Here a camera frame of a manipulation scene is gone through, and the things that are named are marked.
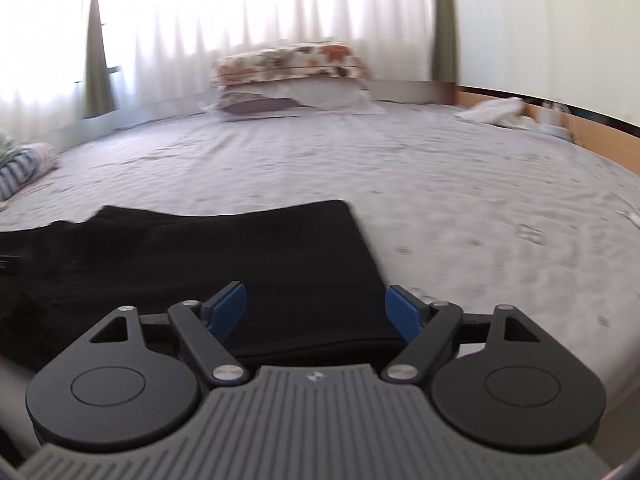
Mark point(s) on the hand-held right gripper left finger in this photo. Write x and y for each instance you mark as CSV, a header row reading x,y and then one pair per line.
x,y
228,310

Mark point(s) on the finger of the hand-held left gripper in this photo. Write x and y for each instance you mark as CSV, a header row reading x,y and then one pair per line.
x,y
9,265

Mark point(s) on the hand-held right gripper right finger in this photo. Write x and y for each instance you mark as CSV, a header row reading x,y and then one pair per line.
x,y
403,312

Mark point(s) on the black pants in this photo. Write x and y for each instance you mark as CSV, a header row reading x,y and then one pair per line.
x,y
225,260

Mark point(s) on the blue striped folded cloth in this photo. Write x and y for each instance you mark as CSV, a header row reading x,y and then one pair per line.
x,y
22,170

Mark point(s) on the pale green folded cloth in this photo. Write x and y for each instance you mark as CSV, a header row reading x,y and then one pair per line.
x,y
6,147

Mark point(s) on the bed with grey patterned sheet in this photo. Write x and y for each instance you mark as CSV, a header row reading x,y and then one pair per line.
x,y
475,210

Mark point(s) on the crumpled white cloth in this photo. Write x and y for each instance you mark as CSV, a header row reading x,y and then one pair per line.
x,y
495,110

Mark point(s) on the green curtain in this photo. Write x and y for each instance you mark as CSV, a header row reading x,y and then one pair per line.
x,y
444,25
99,60

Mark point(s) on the white pillow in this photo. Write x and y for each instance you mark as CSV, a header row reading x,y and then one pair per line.
x,y
325,94

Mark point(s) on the white charger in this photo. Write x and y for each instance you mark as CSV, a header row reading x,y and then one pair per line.
x,y
552,127

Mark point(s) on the floral pillow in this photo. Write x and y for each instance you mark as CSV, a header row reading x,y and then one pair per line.
x,y
290,62

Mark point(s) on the sheer white curtain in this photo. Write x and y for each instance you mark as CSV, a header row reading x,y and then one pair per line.
x,y
260,20

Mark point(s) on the wooden bed frame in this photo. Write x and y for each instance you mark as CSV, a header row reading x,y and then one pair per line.
x,y
605,140

